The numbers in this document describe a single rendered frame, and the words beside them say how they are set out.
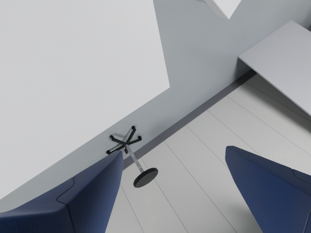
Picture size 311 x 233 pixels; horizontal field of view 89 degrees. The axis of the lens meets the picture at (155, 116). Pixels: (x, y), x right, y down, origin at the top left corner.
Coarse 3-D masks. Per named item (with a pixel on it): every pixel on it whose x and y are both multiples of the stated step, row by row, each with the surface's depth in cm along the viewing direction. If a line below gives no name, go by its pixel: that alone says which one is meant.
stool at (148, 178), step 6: (132, 126) 181; (132, 132) 178; (114, 138) 168; (138, 138) 200; (126, 144) 183; (108, 150) 185; (114, 150) 182; (126, 150) 194; (132, 156) 174; (138, 162) 169; (138, 168) 166; (150, 168) 155; (156, 168) 160; (144, 174) 149; (150, 174) 155; (156, 174) 165; (138, 180) 149; (144, 180) 157; (150, 180) 167; (138, 186) 159
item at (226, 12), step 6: (210, 0) 27; (216, 0) 26; (222, 0) 27; (228, 0) 28; (234, 0) 28; (240, 0) 29; (210, 6) 30; (216, 6) 28; (222, 6) 28; (228, 6) 29; (234, 6) 29; (216, 12) 31; (222, 12) 29; (228, 12) 29; (228, 18) 31
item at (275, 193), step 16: (240, 160) 8; (256, 160) 7; (240, 176) 8; (256, 176) 7; (272, 176) 6; (288, 176) 6; (304, 176) 6; (240, 192) 8; (256, 192) 7; (272, 192) 6; (288, 192) 5; (304, 192) 5; (256, 208) 7; (272, 208) 6; (288, 208) 5; (304, 208) 5; (272, 224) 6; (288, 224) 6; (304, 224) 5
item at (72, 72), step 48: (0, 0) 14; (48, 0) 15; (96, 0) 17; (144, 0) 20; (0, 48) 16; (48, 48) 18; (96, 48) 21; (144, 48) 25; (0, 96) 18; (48, 96) 21; (96, 96) 26; (144, 96) 32; (0, 144) 22; (48, 144) 26; (0, 192) 27
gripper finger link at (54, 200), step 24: (96, 168) 7; (120, 168) 9; (48, 192) 6; (72, 192) 6; (96, 192) 7; (0, 216) 3; (24, 216) 4; (48, 216) 4; (72, 216) 5; (96, 216) 7
